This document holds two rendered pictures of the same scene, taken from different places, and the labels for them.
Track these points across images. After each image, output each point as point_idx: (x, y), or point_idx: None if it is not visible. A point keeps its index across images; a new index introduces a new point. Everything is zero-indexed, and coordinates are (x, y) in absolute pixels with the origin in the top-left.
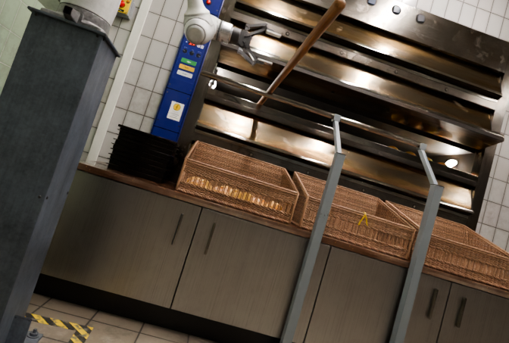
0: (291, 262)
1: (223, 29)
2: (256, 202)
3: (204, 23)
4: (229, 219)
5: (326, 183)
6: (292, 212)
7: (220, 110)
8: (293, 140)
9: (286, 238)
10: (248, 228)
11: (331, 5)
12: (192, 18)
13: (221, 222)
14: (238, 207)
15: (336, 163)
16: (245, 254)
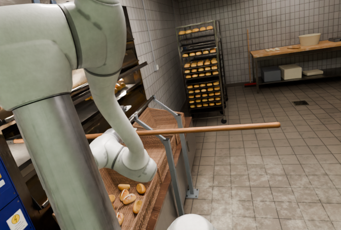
0: (171, 199)
1: (120, 140)
2: (152, 199)
3: (153, 160)
4: (159, 222)
5: (168, 156)
6: (159, 182)
7: None
8: (90, 140)
9: (168, 194)
10: (162, 212)
11: (274, 126)
12: (146, 166)
13: (158, 228)
14: (151, 211)
15: (169, 145)
16: (166, 222)
